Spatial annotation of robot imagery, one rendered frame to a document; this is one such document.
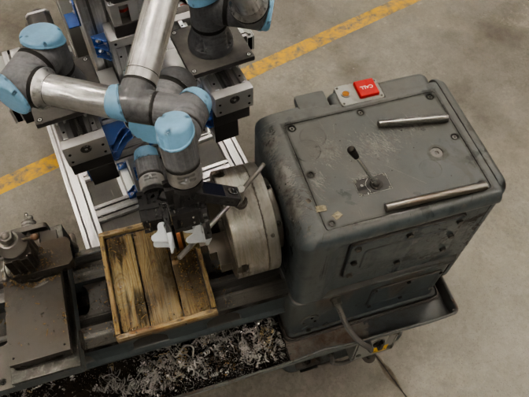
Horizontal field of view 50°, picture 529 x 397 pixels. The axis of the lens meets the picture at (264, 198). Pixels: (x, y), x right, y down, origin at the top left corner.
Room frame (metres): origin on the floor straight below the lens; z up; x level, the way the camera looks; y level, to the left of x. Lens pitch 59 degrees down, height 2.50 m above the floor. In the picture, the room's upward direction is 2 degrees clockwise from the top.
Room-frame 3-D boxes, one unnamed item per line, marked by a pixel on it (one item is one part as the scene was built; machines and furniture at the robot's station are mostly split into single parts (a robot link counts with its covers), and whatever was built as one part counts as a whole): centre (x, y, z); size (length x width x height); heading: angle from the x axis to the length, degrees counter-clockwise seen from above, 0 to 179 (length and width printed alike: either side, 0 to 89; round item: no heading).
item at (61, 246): (0.69, 0.65, 0.99); 0.20 x 0.10 x 0.05; 108
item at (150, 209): (0.83, 0.32, 1.08); 0.12 x 0.09 x 0.08; 17
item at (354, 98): (1.14, -0.27, 1.23); 0.13 x 0.08 x 0.05; 108
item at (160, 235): (0.73, 0.28, 1.10); 0.09 x 0.06 x 0.03; 17
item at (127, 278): (0.71, 0.33, 0.89); 0.36 x 0.30 x 0.04; 18
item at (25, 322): (0.62, 0.66, 0.95); 0.43 x 0.17 x 0.05; 18
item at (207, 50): (1.42, 0.19, 1.21); 0.15 x 0.15 x 0.10
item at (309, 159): (0.94, -0.31, 1.06); 0.59 x 0.48 x 0.39; 108
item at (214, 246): (0.69, 0.11, 1.09); 0.12 x 0.11 x 0.05; 18
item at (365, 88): (1.15, -0.29, 1.26); 0.06 x 0.06 x 0.02; 18
